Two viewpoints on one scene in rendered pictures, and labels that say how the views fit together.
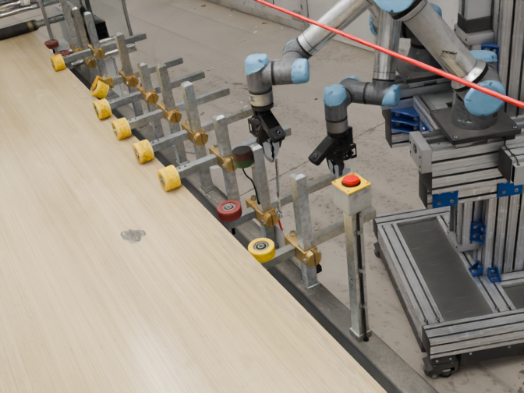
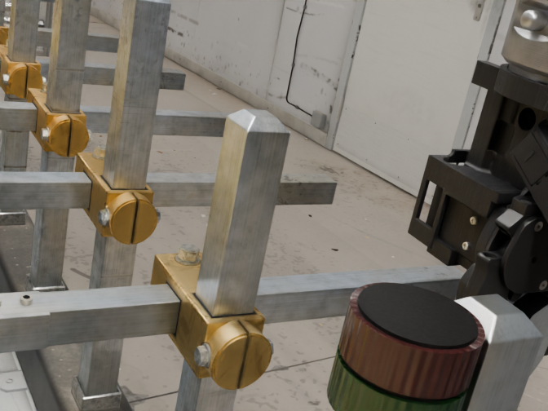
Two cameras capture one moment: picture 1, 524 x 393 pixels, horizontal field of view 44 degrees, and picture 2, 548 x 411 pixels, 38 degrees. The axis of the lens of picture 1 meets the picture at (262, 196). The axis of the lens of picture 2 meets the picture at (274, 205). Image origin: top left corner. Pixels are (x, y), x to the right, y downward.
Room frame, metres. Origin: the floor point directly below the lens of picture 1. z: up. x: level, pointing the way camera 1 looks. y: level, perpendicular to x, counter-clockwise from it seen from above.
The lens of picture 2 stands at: (1.48, 0.15, 1.27)
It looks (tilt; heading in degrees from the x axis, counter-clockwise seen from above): 21 degrees down; 353
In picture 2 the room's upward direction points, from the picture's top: 12 degrees clockwise
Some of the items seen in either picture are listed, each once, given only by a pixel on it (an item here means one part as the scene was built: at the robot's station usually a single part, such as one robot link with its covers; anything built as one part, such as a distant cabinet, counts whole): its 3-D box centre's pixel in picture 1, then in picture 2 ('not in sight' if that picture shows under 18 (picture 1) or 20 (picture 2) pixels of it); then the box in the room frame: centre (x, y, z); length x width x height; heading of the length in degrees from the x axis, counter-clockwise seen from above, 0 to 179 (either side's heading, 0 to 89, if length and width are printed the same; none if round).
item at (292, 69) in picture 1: (291, 69); not in sight; (1.89, -0.15, 1.30); 0.11 x 0.11 x 0.08; 78
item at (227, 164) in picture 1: (224, 157); (207, 316); (2.04, 0.11, 0.95); 0.14 x 0.06 x 0.05; 25
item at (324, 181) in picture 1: (281, 200); not in sight; (1.87, -0.07, 0.84); 0.43 x 0.03 x 0.04; 115
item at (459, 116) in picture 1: (474, 105); not in sight; (1.88, -0.73, 1.09); 0.15 x 0.15 x 0.10
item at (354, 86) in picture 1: (352, 91); not in sight; (2.05, -0.36, 1.12); 0.11 x 0.11 x 0.08; 56
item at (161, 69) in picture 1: (172, 118); (59, 140); (2.48, 0.32, 0.93); 0.04 x 0.04 x 0.48; 25
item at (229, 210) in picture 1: (231, 219); not in sight; (1.79, 0.11, 0.85); 0.08 x 0.08 x 0.11
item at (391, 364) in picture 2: (242, 153); (410, 337); (1.78, 0.04, 1.10); 0.06 x 0.06 x 0.02
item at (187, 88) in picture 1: (198, 139); (118, 220); (2.25, 0.21, 0.93); 0.04 x 0.04 x 0.48; 25
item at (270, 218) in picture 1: (261, 211); not in sight; (1.82, 0.01, 0.85); 0.14 x 0.06 x 0.05; 25
